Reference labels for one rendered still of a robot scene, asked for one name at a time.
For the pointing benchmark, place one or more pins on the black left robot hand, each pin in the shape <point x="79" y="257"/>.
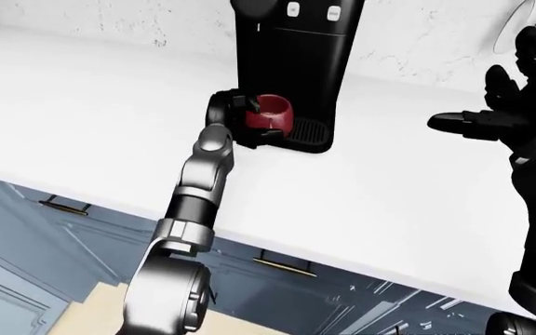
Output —
<point x="225" y="111"/>

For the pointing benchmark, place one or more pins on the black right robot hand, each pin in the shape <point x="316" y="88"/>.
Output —
<point x="524" y="104"/>

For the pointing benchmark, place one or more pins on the red mug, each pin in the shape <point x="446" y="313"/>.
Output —
<point x="270" y="114"/>

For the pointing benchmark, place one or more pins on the black coffee machine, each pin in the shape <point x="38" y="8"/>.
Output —
<point x="296" y="63"/>

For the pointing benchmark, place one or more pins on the white round plate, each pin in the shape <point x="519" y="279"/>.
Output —
<point x="517" y="24"/>

